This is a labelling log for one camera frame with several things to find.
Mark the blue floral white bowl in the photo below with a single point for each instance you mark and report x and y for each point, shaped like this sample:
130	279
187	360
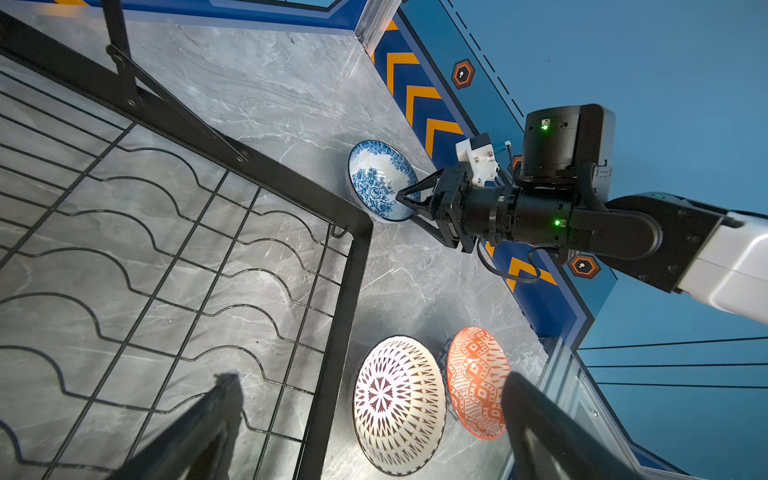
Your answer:
376	173

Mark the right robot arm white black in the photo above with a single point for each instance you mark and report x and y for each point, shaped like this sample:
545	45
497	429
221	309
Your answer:
556	199

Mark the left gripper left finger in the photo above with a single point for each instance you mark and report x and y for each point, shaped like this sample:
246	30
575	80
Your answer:
198	445

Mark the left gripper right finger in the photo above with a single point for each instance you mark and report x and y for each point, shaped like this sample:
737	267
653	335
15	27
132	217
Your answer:
548	444

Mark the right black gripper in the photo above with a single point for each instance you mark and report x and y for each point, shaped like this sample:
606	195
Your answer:
457	213

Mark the black wire dish rack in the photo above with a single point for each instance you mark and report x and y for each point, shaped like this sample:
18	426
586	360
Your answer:
143	254

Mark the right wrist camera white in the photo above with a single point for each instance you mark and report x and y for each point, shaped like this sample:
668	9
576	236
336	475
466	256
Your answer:
479	154

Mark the red white patterned bowl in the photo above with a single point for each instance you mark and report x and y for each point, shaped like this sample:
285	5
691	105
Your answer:
477	369

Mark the white black lattice bowl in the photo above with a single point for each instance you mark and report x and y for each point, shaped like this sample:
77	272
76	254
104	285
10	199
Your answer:
399	406

